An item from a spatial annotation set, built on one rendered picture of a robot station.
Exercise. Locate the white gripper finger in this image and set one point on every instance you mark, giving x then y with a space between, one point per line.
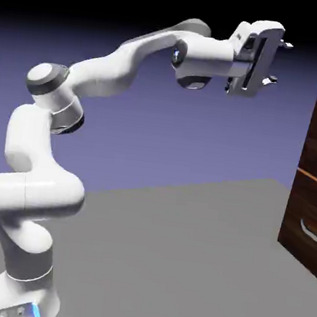
286 44
270 81

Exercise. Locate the dark wood cabinet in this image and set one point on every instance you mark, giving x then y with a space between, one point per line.
316 171

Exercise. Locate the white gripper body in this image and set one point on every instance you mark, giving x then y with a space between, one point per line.
265 57

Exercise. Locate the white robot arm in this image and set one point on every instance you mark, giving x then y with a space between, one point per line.
116 67

